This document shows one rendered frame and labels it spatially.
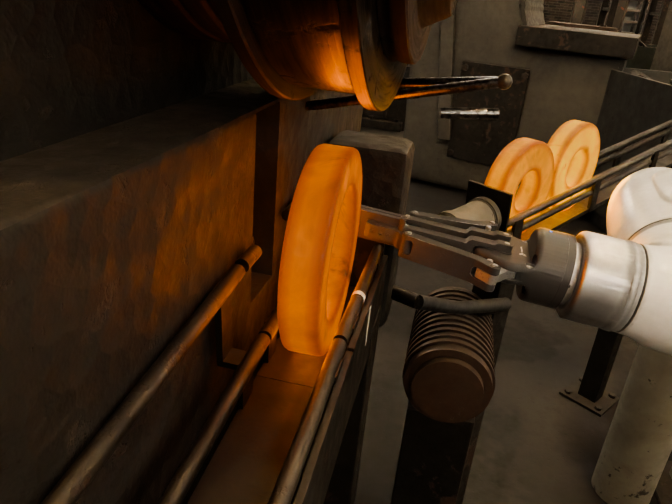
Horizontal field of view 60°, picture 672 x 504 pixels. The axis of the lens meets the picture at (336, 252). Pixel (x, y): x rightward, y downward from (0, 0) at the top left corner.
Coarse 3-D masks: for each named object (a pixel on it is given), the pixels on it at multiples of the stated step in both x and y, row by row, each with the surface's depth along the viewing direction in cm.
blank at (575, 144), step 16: (560, 128) 95; (576, 128) 94; (592, 128) 97; (560, 144) 93; (576, 144) 95; (592, 144) 99; (560, 160) 93; (576, 160) 102; (592, 160) 102; (560, 176) 95; (576, 176) 102; (560, 192) 98
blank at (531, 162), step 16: (512, 144) 86; (528, 144) 85; (544, 144) 88; (496, 160) 86; (512, 160) 84; (528, 160) 86; (544, 160) 90; (496, 176) 85; (512, 176) 85; (528, 176) 92; (544, 176) 91; (512, 192) 86; (528, 192) 93; (544, 192) 93; (512, 208) 88; (528, 208) 92
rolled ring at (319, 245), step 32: (320, 160) 45; (352, 160) 48; (320, 192) 43; (352, 192) 53; (288, 224) 43; (320, 224) 42; (352, 224) 56; (288, 256) 42; (320, 256) 42; (352, 256) 58; (288, 288) 43; (320, 288) 43; (288, 320) 44; (320, 320) 45; (320, 352) 48
